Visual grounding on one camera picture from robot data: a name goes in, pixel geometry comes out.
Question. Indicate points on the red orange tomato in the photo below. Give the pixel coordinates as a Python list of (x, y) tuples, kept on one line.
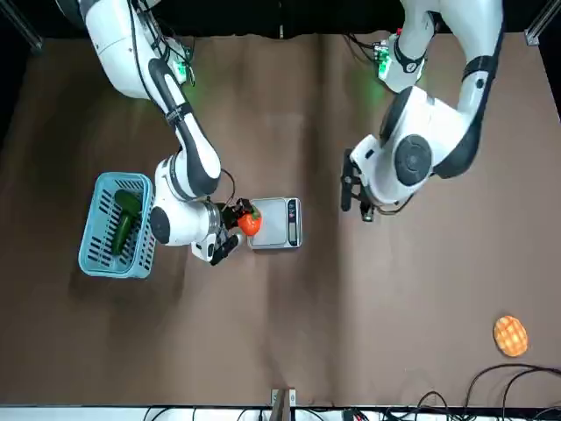
[(250, 224)]

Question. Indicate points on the light blue plastic basket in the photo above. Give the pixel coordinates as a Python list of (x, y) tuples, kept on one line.
[(105, 272)]

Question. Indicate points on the round orange bread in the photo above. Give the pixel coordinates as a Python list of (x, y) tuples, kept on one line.
[(510, 335)]

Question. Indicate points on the dark green vegetable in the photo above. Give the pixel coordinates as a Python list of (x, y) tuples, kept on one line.
[(128, 201)]

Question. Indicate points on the silver kitchen scale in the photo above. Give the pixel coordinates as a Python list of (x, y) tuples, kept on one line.
[(269, 219)]

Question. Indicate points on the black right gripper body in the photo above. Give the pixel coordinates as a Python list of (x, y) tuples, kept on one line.
[(229, 216)]

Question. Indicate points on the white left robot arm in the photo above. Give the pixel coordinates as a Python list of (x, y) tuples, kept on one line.
[(421, 131)]

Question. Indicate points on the white desk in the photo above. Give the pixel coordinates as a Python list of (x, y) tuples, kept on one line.
[(87, 414)]

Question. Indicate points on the aluminium frame post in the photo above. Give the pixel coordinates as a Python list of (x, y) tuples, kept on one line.
[(282, 403), (541, 22), (24, 24), (281, 31)]

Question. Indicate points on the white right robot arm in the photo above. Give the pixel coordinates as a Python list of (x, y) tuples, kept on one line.
[(193, 144)]

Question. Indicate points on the light green cucumber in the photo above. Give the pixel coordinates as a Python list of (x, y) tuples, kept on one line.
[(122, 234)]

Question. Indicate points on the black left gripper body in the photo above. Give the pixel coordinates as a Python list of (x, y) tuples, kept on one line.
[(350, 173)]

